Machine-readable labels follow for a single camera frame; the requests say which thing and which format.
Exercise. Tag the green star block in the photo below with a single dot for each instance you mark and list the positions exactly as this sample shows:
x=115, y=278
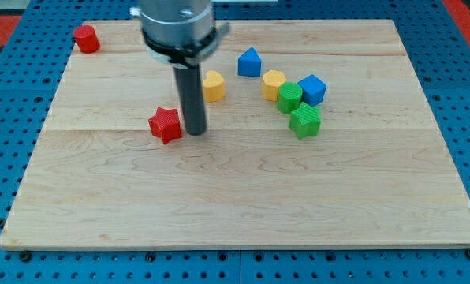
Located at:
x=305, y=120

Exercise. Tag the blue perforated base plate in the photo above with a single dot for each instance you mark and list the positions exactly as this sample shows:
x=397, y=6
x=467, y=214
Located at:
x=33, y=61

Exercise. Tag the blue triangle block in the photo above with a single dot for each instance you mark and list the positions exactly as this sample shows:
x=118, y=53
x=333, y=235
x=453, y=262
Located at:
x=249, y=64

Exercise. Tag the yellow heart block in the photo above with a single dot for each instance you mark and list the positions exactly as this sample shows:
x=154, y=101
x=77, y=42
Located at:
x=213, y=86

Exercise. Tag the wooden board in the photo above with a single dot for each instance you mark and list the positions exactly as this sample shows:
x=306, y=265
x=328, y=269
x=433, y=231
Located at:
x=377, y=176

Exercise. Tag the yellow hexagon block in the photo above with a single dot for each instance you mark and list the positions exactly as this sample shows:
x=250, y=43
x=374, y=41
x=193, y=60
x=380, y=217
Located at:
x=270, y=83

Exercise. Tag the blue cube block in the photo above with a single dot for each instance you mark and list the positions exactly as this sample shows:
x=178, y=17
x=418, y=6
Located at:
x=313, y=89

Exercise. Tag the red star block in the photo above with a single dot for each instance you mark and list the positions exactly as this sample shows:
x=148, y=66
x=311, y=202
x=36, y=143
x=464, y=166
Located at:
x=165, y=124

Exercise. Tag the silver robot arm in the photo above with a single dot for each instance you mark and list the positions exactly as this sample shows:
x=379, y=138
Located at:
x=182, y=34

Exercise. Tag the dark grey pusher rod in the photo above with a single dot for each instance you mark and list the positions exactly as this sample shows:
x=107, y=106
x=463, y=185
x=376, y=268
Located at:
x=190, y=91

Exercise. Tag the red cylinder block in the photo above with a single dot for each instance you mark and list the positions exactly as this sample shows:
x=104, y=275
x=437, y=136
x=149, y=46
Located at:
x=86, y=39

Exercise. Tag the green cylinder block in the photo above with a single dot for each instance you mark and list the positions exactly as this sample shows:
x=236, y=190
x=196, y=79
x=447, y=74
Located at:
x=289, y=97

